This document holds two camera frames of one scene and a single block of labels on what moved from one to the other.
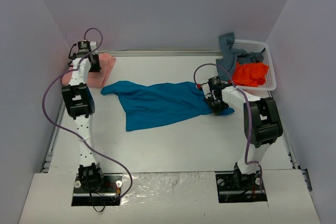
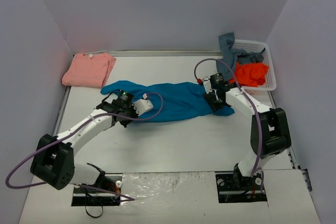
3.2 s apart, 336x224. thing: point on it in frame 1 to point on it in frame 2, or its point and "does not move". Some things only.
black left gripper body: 95,63 to 128,118
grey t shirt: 230,57 does not move
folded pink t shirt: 96,79 does not move
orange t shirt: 249,74 does not move
